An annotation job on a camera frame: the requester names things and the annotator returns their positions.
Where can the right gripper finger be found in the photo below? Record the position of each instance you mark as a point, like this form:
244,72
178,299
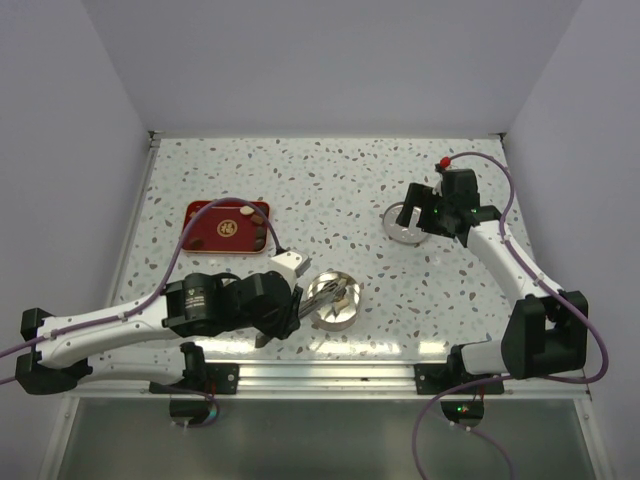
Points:
417,197
428,219

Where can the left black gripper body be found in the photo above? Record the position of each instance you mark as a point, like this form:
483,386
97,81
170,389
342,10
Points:
277,323

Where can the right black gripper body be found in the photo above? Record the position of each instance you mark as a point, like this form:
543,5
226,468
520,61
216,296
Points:
446,207

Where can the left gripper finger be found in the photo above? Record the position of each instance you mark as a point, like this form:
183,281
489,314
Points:
295,299
262,340

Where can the silver metal tweezers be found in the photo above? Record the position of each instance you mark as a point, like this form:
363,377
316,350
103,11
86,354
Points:
330,292

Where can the white wedge chocolate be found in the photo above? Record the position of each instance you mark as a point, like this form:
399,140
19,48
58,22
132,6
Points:
341,304

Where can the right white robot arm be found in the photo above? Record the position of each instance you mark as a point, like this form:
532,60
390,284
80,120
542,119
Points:
545,333

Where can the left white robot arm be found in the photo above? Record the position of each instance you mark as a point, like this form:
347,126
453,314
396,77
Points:
151,339

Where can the dark chocolate near tray edge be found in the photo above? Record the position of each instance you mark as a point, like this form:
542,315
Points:
258,243

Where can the dark chocolate at tray corner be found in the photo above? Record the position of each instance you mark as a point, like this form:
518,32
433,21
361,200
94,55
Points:
196,243

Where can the round silver tin lid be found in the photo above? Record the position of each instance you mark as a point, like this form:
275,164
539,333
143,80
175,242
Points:
411,235

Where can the round silver tin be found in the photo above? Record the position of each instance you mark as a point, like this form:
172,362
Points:
328,319

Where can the red rectangular tray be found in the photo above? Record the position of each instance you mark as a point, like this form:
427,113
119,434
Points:
223,229

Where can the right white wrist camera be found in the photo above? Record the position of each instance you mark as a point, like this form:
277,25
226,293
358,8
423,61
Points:
446,183

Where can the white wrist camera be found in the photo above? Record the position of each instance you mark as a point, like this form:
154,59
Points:
446,183
291,265

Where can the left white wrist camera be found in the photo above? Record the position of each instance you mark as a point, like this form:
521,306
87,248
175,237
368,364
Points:
291,265

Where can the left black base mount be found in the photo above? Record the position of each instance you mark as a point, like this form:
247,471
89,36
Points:
210,375

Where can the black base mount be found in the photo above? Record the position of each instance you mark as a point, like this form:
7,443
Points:
210,375
435,378

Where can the aluminium front rail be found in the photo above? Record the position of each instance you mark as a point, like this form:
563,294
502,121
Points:
324,379

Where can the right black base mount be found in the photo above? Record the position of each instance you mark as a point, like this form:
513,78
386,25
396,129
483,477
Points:
435,378

